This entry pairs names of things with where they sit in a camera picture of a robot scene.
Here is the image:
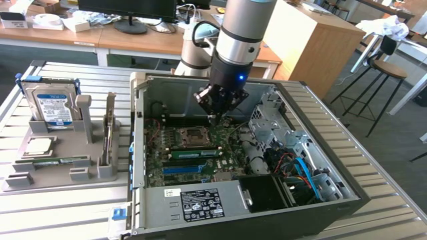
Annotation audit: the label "CPU socket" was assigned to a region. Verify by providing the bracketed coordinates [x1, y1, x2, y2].
[175, 126, 213, 149]

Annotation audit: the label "wooden cabinet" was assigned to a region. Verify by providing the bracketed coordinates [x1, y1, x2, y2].
[261, 0, 367, 101]

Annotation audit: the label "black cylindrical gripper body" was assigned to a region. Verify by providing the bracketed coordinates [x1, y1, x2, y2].
[208, 53, 253, 95]

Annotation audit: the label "hard disk, blue carrier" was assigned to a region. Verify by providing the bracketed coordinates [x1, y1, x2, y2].
[15, 73, 84, 130]

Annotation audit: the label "black wire bundle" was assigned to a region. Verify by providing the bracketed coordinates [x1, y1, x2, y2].
[264, 146, 296, 177]

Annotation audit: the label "long wooden desk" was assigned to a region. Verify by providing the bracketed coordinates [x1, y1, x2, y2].
[0, 13, 284, 70]

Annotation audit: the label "blue flat wire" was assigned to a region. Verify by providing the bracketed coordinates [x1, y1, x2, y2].
[292, 154, 324, 202]

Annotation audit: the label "graphics card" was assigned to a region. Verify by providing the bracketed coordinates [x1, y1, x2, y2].
[100, 91, 119, 168]

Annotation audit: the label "green motherboard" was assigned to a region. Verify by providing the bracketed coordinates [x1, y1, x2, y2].
[143, 117, 256, 189]

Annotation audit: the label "crumpled white cloth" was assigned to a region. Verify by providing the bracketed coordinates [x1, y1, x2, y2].
[354, 14, 411, 41]

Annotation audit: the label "blue expansion slot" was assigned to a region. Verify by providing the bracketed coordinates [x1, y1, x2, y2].
[161, 161, 207, 175]

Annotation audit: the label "white tape roll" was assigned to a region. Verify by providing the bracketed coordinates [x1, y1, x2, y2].
[32, 13, 65, 31]

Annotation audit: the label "black bar stool, wooden seat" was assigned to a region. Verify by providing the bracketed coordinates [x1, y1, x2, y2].
[328, 34, 411, 138]

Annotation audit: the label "black computer monitor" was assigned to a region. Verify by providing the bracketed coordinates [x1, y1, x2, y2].
[77, 0, 179, 35]

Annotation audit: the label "grey parts rack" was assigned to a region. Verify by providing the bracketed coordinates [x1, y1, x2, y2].
[0, 91, 121, 193]

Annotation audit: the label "metal disk bay cage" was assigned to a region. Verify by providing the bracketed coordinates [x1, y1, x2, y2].
[247, 91, 346, 202]

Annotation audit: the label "white cardboard box, printed label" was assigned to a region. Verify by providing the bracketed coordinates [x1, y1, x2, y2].
[0, 10, 28, 30]

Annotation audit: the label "silver CPU chip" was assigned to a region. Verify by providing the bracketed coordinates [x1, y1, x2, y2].
[21, 136, 55, 158]

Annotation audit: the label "silver power supply, black label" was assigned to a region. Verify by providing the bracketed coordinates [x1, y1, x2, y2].
[137, 184, 252, 229]

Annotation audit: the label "black RAM slots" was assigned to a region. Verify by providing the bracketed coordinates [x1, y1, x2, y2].
[159, 115, 215, 127]

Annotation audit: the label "blue plastic case latch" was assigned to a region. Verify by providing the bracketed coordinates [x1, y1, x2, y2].
[111, 206, 127, 221]

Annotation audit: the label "thin red wire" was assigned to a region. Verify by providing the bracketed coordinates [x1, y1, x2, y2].
[144, 118, 161, 146]

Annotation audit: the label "small plain white box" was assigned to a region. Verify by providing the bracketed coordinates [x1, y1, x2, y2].
[63, 16, 92, 33]

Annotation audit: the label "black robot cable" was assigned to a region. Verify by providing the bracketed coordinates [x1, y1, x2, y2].
[191, 20, 221, 49]

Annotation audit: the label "open black PC case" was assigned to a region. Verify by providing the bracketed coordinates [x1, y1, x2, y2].
[125, 71, 372, 239]

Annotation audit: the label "dark background desk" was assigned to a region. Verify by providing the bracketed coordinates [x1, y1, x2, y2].
[352, 0, 418, 21]

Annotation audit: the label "green RAM stick, white label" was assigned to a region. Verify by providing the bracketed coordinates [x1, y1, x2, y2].
[168, 148, 224, 160]

